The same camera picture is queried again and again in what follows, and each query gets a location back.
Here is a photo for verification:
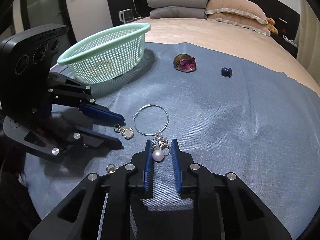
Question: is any white cable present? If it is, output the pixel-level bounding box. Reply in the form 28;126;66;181
133;0;143;19

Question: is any gold pendant charm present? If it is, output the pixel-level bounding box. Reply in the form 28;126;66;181
114;124;135;140

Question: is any grey folded blanket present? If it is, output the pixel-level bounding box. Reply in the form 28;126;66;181
147;0;208;9
149;6;208;19

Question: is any brown teddy bear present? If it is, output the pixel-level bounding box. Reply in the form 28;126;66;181
265;17;278;35

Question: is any beige bed sheet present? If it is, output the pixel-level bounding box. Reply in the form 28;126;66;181
132;17;320;98

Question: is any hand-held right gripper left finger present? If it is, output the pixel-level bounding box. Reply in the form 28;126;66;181
28;140;153;240

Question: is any silver bangle bracelet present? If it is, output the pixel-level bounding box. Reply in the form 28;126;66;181
133;104;169;136

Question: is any green plastic mesh basket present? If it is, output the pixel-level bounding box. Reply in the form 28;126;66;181
57;22;151;84

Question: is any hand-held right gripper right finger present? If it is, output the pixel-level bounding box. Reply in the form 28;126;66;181
171;139;292;240

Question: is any pearl ring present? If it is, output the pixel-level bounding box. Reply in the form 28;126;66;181
151;133;172;162

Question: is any beige ruffled pillow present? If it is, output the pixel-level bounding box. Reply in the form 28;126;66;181
204;0;272;36

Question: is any black bedside shelf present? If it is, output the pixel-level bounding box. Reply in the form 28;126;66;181
271;33;298;60

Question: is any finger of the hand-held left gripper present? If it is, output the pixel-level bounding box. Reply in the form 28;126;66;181
51;124;123;158
47;72;125;128

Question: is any white charger device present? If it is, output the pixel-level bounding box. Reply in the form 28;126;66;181
118;9;134;23

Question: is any purple glass brooch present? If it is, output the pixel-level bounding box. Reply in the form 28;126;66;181
173;53;197;72

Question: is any blue cloth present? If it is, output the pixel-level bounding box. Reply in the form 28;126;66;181
21;42;320;240

